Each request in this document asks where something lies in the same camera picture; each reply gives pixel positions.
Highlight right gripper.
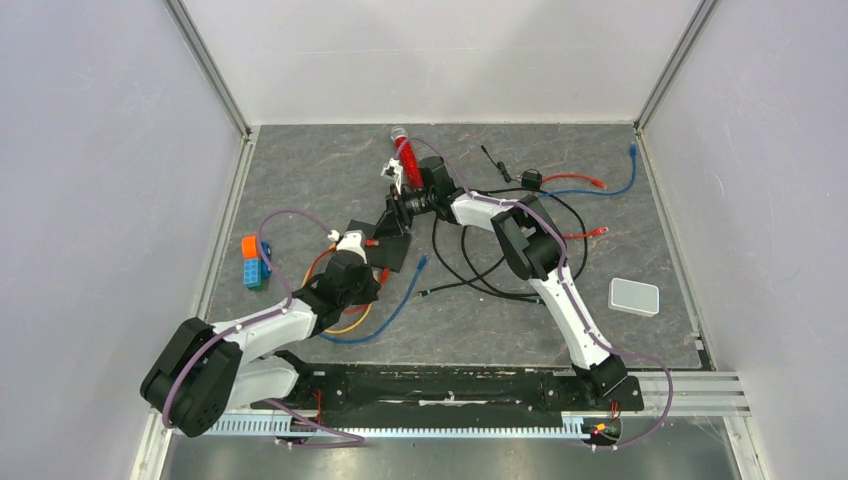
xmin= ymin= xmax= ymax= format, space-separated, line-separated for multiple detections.
xmin=374 ymin=186 xmax=436 ymax=242

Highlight black network switch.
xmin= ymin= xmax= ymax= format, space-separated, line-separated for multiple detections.
xmin=345 ymin=220 xmax=412 ymax=273

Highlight short red ethernet cable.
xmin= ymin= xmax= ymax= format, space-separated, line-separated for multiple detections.
xmin=331 ymin=238 xmax=392 ymax=316

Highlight yellow ethernet cable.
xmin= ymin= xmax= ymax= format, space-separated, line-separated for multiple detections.
xmin=301 ymin=245 xmax=376 ymax=336

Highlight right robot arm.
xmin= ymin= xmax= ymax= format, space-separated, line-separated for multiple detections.
xmin=366 ymin=156 xmax=628 ymax=408

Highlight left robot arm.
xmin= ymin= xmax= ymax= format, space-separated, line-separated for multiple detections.
xmin=140 ymin=250 xmax=381 ymax=437

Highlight red glitter tube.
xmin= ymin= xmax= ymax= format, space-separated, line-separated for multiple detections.
xmin=390 ymin=126 xmax=423 ymax=190

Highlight blue orange toy bricks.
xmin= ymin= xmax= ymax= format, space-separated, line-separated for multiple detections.
xmin=240 ymin=235 xmax=272 ymax=290

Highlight black power adapter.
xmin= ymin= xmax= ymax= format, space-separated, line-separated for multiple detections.
xmin=480 ymin=145 xmax=542 ymax=190

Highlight white plastic box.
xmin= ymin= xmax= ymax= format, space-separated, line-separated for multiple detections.
xmin=608 ymin=278 xmax=661 ymax=317

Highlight long blue ethernet cable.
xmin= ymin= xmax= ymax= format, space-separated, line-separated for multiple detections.
xmin=317 ymin=254 xmax=430 ymax=346

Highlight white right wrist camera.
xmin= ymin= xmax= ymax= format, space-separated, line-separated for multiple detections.
xmin=380 ymin=158 xmax=406 ymax=192

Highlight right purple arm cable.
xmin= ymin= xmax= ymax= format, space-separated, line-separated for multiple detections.
xmin=394 ymin=136 xmax=676 ymax=452

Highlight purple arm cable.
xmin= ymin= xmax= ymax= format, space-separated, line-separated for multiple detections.
xmin=394 ymin=136 xmax=676 ymax=452
xmin=162 ymin=209 xmax=367 ymax=450

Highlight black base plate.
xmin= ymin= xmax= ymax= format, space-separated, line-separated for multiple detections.
xmin=281 ymin=364 xmax=645 ymax=428

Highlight black cable teal collar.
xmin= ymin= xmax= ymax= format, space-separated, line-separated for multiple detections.
xmin=415 ymin=197 xmax=608 ymax=305
xmin=430 ymin=188 xmax=588 ymax=307

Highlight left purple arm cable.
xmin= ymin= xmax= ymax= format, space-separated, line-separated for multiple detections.
xmin=162 ymin=209 xmax=367 ymax=450

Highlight far red ethernet cable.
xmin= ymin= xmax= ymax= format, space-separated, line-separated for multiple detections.
xmin=541 ymin=172 xmax=610 ymax=241

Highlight far blue ethernet cable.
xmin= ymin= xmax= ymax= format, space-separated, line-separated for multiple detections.
xmin=536 ymin=142 xmax=639 ymax=200

